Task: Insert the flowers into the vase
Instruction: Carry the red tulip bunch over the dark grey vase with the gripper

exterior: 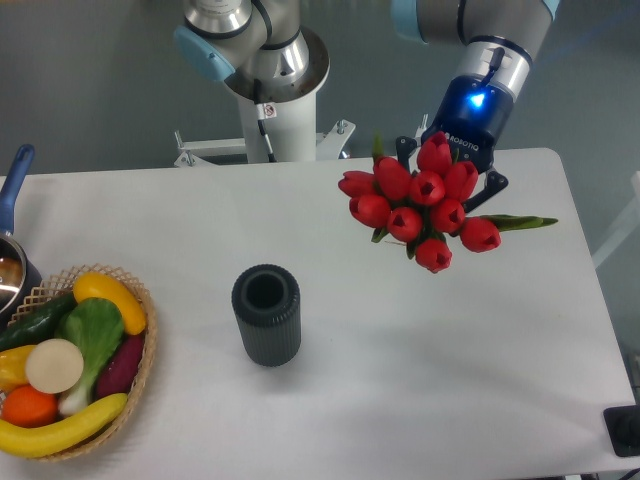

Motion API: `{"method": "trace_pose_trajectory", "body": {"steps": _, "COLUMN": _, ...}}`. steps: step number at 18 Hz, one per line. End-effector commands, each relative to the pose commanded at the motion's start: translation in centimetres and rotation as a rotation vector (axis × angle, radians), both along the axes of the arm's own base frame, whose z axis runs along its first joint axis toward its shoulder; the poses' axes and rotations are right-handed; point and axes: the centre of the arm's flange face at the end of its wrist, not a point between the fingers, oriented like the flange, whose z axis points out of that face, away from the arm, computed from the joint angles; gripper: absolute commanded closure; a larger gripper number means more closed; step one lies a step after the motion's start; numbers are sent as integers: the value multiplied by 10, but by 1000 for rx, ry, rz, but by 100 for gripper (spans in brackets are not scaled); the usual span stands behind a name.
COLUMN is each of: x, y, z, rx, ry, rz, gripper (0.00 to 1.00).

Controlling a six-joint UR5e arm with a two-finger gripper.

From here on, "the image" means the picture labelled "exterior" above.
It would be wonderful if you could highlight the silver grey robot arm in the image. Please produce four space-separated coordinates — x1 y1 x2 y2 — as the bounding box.
173 1 558 211

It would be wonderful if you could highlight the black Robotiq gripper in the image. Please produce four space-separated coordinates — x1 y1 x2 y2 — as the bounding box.
395 40 534 213

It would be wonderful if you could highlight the dark grey ribbed vase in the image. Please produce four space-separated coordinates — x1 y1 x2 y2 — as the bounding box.
231 264 301 367

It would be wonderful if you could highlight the green bok choy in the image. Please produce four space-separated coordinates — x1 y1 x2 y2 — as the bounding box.
55 298 124 417

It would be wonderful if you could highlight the yellow bell pepper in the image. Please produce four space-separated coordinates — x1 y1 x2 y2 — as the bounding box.
0 345 35 393

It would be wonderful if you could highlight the dark green cucumber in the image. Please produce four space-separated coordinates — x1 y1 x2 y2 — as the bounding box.
1 292 77 351

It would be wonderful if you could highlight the white frame leg right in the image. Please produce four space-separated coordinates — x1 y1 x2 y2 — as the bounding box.
592 171 639 269

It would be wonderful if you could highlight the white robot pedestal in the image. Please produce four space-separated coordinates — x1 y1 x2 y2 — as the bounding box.
174 92 356 167

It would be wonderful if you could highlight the yellow banana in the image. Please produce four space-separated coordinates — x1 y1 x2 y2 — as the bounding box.
1 393 128 459

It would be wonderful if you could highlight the red tulip bouquet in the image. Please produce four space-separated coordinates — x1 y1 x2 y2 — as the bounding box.
338 131 557 273

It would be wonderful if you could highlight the blue handled steel pot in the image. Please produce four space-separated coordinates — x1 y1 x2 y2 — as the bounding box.
1 144 41 331

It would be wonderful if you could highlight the purple sweet potato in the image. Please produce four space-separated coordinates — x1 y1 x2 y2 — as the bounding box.
95 335 144 399

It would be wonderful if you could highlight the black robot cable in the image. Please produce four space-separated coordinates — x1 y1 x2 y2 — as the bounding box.
252 79 278 164

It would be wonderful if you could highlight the black device at edge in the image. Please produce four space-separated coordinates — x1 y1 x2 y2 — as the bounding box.
603 405 639 458

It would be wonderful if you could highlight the woven wicker basket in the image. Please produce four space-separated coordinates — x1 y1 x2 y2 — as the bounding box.
8 264 157 461

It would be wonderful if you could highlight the orange fruit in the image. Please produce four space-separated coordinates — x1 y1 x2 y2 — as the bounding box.
1 385 58 428

